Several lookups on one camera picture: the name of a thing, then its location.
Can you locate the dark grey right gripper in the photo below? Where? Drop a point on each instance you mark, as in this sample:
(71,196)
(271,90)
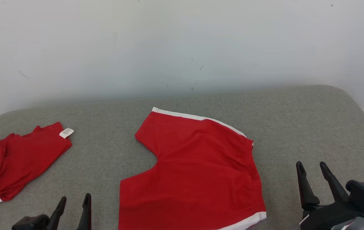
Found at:
(322,218)

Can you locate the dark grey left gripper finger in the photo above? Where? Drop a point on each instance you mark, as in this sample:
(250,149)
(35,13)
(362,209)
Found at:
(86,217)
(57,217)

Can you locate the red Bulls jersey white sleeves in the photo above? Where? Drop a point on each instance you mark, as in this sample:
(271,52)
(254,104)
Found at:
(9,163)

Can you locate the red shorts with white trim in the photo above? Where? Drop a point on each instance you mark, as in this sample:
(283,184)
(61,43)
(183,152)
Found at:
(197,172)

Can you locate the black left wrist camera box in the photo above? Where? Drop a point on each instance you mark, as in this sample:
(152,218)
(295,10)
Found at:
(31,223)

